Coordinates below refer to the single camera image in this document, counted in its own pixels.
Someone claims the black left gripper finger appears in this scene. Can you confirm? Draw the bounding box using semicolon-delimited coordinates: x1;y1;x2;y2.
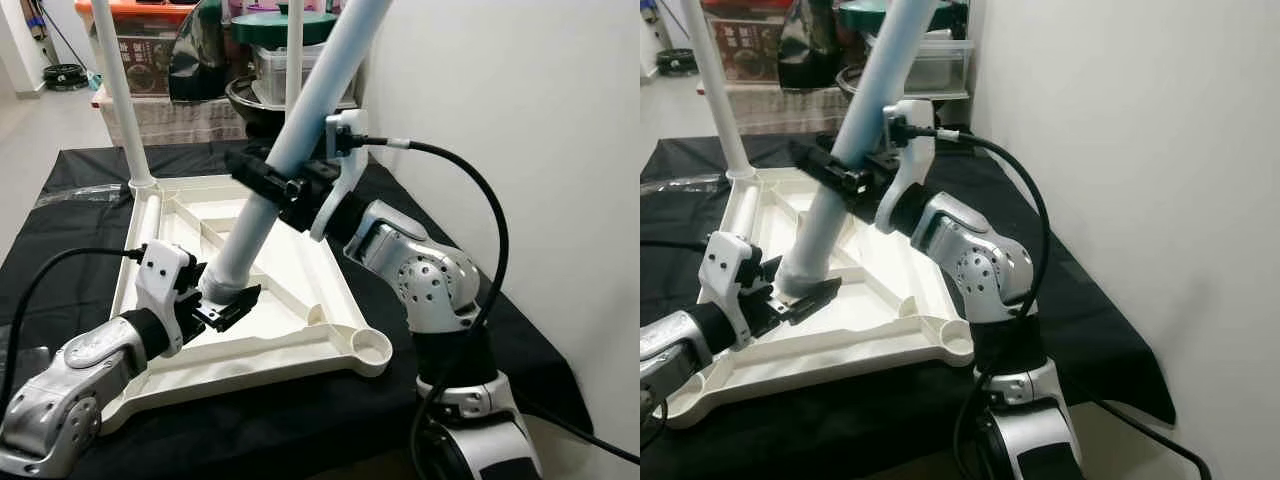
195;283;263;334
770;277;843;327

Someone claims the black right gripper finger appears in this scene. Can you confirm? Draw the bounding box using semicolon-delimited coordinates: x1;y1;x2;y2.
790;135;866;196
228;148;301;206

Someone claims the white plastic table top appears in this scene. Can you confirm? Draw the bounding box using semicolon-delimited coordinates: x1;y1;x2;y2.
100;172;394;436
660;165;976;431

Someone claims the patterned cloth covered bench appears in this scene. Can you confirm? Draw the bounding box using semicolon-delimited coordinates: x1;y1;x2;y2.
700;82;851;136
95;92;251;146

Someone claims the black wok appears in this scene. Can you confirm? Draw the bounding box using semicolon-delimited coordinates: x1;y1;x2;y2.
225;75;356;136
835;65;971;101

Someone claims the clear plastic container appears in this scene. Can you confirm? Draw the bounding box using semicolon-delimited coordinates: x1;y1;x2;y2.
250;42;356;106
865;30;976;96

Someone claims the storage box with orange lid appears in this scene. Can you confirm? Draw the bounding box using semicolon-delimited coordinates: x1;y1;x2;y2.
700;0;801;86
75;0;201;98

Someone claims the black table cloth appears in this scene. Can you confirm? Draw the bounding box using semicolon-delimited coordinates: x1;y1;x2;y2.
640;135;1179;480
0;140;596;480

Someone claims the clear tape strip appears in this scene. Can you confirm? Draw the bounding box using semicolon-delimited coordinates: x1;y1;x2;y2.
640;175;726;196
35;183;131;206

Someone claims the green pot lid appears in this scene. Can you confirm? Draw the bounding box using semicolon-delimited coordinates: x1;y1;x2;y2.
232;8;336;46
838;0;966;31

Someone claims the mop with dark head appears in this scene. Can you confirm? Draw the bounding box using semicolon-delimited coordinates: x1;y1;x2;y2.
655;0;701;79
35;0;91;91

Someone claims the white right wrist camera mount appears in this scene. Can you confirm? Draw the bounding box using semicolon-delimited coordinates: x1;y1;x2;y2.
310;108;369;243
875;98;936;236

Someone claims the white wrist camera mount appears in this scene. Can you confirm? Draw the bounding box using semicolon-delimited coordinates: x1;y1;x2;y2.
697;232;761;351
310;108;369;243
875;98;936;236
135;240;196;356

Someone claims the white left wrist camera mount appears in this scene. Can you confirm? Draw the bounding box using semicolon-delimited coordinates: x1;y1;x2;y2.
135;240;196;356
697;232;761;351

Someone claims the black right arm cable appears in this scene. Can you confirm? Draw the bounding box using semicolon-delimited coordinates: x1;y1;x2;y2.
350;135;641;480
905;120;1211;480

